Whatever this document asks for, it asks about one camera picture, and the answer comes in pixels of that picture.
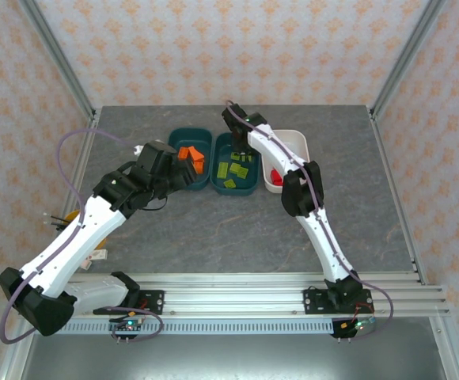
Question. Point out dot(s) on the teal plastic container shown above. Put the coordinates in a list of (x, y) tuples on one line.
[(221, 148), (188, 136)]

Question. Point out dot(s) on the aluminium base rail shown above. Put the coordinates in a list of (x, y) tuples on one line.
[(233, 301)]

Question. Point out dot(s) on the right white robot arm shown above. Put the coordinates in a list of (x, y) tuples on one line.
[(324, 245)]

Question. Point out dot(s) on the aluminium table side rail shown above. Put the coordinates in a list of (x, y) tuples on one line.
[(82, 158), (385, 158)]

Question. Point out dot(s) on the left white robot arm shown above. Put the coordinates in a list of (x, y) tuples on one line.
[(75, 245)]

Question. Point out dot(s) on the square green lego plate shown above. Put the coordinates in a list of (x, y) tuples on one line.
[(229, 183)]

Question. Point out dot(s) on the aluminium frame post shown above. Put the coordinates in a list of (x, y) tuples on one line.
[(403, 59), (60, 59)]

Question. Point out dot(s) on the white plastic container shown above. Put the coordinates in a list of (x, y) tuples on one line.
[(289, 142)]

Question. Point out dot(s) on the grey metal panel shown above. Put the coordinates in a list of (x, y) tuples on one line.
[(233, 356)]

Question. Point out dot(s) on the red lego brick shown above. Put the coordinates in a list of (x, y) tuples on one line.
[(275, 174), (279, 181)]

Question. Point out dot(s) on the controller board with green light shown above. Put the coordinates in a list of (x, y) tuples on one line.
[(356, 326), (128, 325)]

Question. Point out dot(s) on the black pen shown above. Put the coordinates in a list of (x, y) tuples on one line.
[(57, 217), (55, 226)]

